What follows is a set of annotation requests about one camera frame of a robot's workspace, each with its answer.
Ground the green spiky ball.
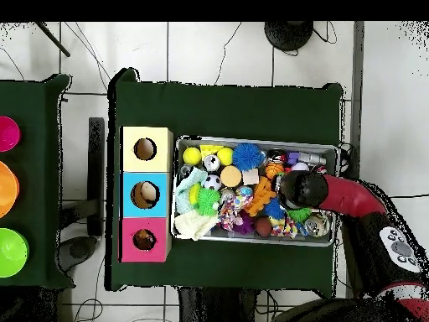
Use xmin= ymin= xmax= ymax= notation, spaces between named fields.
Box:
xmin=287 ymin=207 xmax=312 ymax=223
xmin=195 ymin=187 xmax=222 ymax=216

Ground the yellow crescent foam toy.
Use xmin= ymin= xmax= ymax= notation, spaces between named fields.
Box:
xmin=188 ymin=182 xmax=202 ymax=206

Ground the mint knitted cloth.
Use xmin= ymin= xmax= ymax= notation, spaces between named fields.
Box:
xmin=174 ymin=166 xmax=209 ymax=216

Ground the cream knitted cloth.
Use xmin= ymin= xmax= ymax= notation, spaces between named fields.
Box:
xmin=173 ymin=210 xmax=220 ymax=241

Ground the wooden box with three holes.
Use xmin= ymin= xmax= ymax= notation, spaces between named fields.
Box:
xmin=119 ymin=126 xmax=174 ymax=263

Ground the silver mesh bin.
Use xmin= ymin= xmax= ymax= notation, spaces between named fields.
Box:
xmin=169 ymin=134 xmax=340 ymax=247

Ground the small soccer ball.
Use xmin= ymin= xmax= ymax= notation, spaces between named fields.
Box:
xmin=203 ymin=174 xmax=223 ymax=191

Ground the blue spiky ball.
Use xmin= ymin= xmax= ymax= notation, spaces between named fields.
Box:
xmin=231 ymin=143 xmax=266 ymax=171

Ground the orange plastic block toy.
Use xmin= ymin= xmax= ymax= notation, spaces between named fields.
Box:
xmin=244 ymin=176 xmax=277 ymax=217

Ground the small orange basketball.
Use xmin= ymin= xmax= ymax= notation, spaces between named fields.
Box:
xmin=265 ymin=162 xmax=285 ymax=180

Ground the dark green table cloth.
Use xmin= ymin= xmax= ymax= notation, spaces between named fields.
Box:
xmin=105 ymin=66 xmax=344 ymax=292
xmin=0 ymin=73 xmax=75 ymax=290

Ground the small brown football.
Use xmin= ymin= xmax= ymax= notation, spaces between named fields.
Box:
xmin=253 ymin=216 xmax=273 ymax=237

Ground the black upright panel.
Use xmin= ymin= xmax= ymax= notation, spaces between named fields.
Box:
xmin=87 ymin=117 xmax=106 ymax=236

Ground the grey black stand foot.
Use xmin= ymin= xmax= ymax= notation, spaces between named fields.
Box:
xmin=54 ymin=235 xmax=99 ymax=273

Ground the black round stand base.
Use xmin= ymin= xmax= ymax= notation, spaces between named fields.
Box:
xmin=263 ymin=21 xmax=314 ymax=52

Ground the orange bowl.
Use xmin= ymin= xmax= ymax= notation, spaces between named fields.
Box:
xmin=0 ymin=160 xmax=20 ymax=219

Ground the pink bowl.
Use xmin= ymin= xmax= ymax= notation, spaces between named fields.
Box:
xmin=0 ymin=116 xmax=22 ymax=153

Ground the thin black rod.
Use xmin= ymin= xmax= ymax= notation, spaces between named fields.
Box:
xmin=34 ymin=21 xmax=71 ymax=58

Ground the green bowl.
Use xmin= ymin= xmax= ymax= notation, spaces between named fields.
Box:
xmin=0 ymin=227 xmax=30 ymax=278

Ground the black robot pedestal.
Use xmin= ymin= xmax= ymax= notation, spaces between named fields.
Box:
xmin=177 ymin=286 xmax=259 ymax=322

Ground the black power cable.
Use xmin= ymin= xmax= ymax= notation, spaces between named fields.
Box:
xmin=390 ymin=192 xmax=429 ymax=200

